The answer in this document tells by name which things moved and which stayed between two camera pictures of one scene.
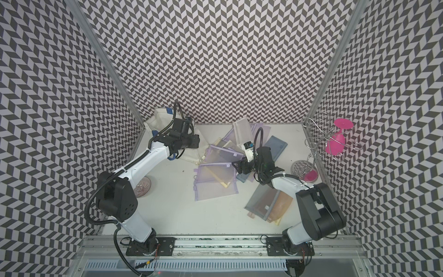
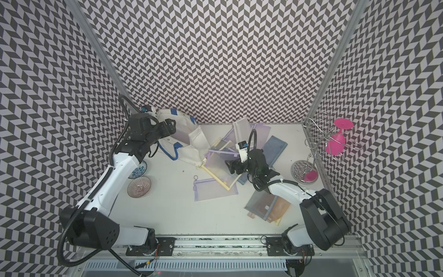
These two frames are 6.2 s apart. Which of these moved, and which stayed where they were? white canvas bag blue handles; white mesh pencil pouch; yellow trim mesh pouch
Moved: yellow trim mesh pouch
Stayed: white canvas bag blue handles; white mesh pencil pouch
